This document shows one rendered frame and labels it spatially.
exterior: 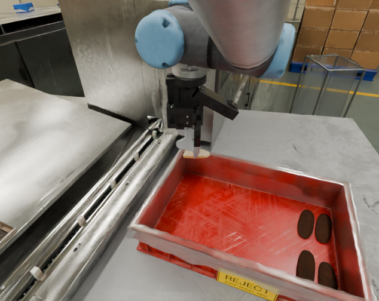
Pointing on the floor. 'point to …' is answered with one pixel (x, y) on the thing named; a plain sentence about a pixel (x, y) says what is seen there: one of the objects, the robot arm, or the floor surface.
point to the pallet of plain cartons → (344, 32)
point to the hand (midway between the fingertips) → (197, 149)
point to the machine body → (247, 93)
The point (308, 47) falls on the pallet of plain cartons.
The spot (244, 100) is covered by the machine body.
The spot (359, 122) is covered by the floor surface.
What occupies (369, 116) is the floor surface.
